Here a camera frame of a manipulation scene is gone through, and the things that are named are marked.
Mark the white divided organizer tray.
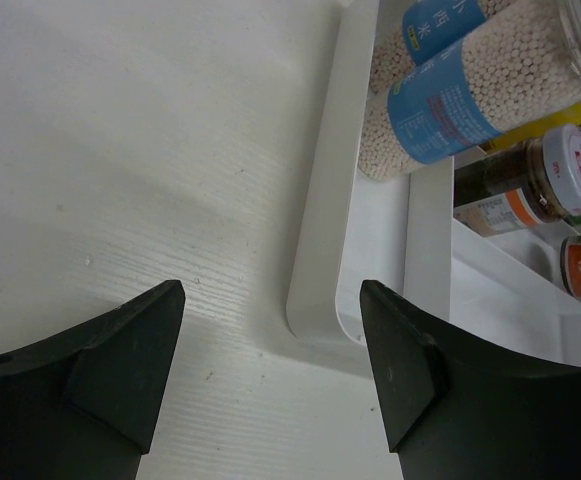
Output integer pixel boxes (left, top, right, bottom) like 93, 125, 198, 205
286, 1, 581, 377

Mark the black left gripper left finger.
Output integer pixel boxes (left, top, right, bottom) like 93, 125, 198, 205
0, 280, 185, 479

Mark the small yellow label bottle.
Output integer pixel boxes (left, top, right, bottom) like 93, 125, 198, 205
479, 102, 581, 154

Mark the blue label shaker jar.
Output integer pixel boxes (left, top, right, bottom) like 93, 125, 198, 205
358, 1, 581, 181
369, 0, 513, 94

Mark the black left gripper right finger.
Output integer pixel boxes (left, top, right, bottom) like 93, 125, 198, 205
360, 280, 581, 479

